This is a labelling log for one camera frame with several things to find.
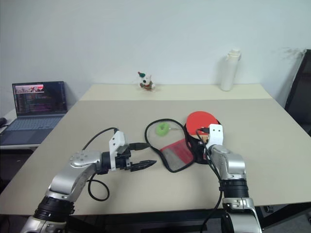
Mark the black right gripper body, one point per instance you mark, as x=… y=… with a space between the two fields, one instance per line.
x=203 y=153

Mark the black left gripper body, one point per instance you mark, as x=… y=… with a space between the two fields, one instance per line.
x=122 y=162

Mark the red table tennis paddle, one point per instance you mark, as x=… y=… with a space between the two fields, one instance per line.
x=200 y=121

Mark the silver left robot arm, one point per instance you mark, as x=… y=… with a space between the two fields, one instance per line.
x=73 y=179

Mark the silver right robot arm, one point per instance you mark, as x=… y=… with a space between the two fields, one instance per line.
x=233 y=165

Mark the black paddle case, red mesh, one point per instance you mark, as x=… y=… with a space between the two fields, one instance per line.
x=177 y=155

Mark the white plush dog toy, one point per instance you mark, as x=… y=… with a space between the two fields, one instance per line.
x=145 y=82

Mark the white water bottle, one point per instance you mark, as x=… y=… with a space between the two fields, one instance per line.
x=229 y=72

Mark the black caster wheel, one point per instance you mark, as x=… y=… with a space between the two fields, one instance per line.
x=270 y=209

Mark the open blue-grey laptop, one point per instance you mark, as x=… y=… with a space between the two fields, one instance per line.
x=36 y=106

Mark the black office chair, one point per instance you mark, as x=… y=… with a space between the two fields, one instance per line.
x=300 y=97

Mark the small black object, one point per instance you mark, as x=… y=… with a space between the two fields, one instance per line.
x=2 y=122

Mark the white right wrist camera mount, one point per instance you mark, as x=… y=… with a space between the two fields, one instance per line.
x=215 y=136

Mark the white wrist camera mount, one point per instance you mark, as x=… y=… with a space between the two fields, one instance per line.
x=215 y=136
x=116 y=140

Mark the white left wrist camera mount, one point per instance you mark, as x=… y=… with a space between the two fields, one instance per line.
x=116 y=140

